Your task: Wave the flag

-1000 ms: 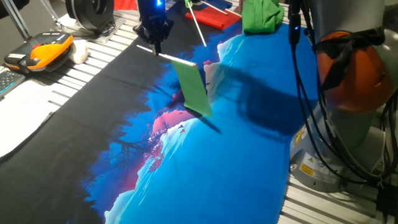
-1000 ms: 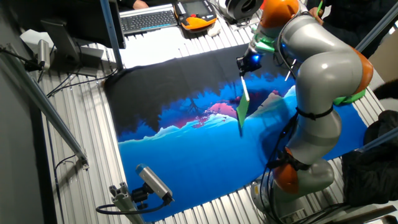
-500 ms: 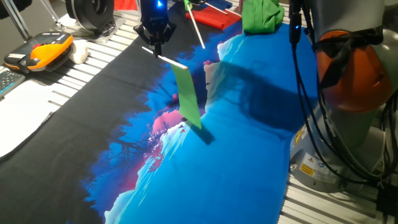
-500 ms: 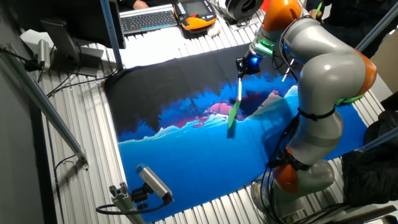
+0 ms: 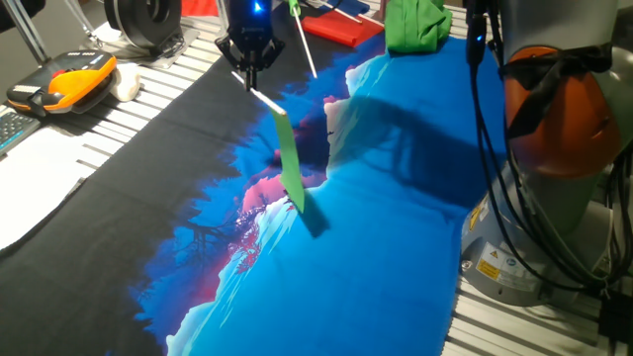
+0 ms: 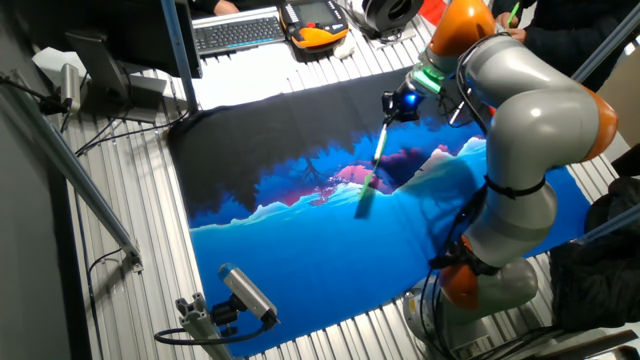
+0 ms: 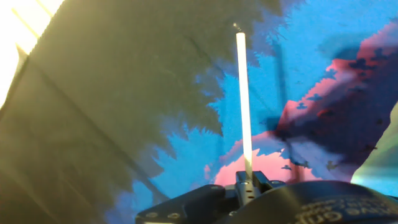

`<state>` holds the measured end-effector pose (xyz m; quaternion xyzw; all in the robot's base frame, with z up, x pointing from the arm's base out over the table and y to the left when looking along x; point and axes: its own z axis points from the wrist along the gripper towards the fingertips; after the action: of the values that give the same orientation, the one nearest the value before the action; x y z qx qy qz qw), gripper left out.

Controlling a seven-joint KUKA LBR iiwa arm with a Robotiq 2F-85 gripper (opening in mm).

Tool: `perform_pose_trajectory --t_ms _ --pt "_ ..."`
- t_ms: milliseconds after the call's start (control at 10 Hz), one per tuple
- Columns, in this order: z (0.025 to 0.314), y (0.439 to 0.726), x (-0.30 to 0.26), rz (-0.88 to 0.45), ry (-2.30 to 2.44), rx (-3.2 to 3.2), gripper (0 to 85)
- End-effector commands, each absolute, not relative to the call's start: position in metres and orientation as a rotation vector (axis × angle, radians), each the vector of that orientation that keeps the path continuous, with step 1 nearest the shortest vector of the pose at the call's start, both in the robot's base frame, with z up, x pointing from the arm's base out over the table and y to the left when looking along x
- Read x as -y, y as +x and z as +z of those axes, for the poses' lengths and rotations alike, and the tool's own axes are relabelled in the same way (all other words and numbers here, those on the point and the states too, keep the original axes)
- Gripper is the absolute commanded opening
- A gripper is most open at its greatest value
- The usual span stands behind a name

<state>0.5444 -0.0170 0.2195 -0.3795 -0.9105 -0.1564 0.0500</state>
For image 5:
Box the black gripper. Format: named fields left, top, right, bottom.
left=215, top=0, right=287, bottom=93

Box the green handled white pointer stick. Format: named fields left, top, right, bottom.
left=288, top=0, right=319, bottom=80

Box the green flag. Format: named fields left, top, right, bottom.
left=230, top=70, right=307, bottom=215

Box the black round haptic device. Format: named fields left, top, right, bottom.
left=61, top=0, right=200, bottom=69

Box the operator dark sleeve forearm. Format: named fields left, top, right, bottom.
left=0, top=0, right=46, bottom=32

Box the blue flag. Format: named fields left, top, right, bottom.
left=325, top=0, right=372, bottom=16

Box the red cloth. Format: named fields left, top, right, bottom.
left=180, top=0, right=220, bottom=18

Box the white rounded block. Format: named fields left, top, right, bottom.
left=109, top=62, right=142, bottom=103

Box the crumpled green cloth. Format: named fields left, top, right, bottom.
left=384, top=0, right=454, bottom=54

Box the orange black teach pendant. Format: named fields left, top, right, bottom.
left=5, top=48, right=120, bottom=119

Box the blue landscape print cloth mat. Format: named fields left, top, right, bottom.
left=0, top=29, right=508, bottom=356

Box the white paper sheet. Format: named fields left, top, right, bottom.
left=0, top=126, right=98, bottom=251

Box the black silver keyboard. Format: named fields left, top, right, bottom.
left=0, top=104, right=42, bottom=157

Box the grey diagonal frame strut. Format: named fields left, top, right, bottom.
left=2, top=0, right=51, bottom=65

